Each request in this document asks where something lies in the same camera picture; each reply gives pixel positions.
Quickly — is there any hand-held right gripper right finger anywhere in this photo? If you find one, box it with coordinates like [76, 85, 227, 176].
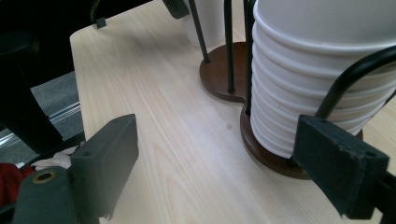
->
[292, 114, 390, 220]

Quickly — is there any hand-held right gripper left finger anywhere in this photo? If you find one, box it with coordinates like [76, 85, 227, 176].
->
[70, 113, 140, 220]

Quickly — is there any single white paper cup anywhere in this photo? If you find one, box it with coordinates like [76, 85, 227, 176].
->
[181, 0, 226, 49]

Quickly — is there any black wire cup holder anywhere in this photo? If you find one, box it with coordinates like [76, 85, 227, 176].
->
[186, 0, 396, 181]

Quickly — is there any stack of white paper cups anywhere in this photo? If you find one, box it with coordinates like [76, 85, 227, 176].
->
[250, 0, 396, 160]

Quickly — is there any white crumpled cloth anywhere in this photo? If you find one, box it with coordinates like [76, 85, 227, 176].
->
[31, 145, 84, 172]

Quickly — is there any red cloth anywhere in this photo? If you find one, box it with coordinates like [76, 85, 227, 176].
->
[0, 161, 36, 208]

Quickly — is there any black cable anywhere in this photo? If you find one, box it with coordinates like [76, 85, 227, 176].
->
[90, 0, 107, 30]

